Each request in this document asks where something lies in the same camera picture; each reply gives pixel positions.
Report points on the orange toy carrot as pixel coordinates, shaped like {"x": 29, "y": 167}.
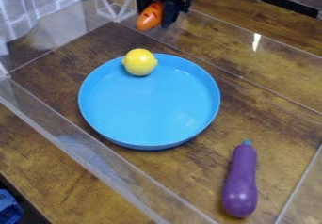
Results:
{"x": 149, "y": 18}

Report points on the yellow toy lemon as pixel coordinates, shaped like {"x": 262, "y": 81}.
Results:
{"x": 139, "y": 62}

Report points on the white patterned curtain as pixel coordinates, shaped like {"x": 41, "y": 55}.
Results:
{"x": 20, "y": 14}

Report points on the blue round plate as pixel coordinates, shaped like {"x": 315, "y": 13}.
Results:
{"x": 152, "y": 112}

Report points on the purple toy eggplant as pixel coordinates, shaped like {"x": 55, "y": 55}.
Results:
{"x": 239, "y": 195}

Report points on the blue plastic object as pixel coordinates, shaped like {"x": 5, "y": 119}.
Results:
{"x": 10, "y": 211}

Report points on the clear acrylic tray enclosure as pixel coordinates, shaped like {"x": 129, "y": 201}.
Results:
{"x": 260, "y": 51}

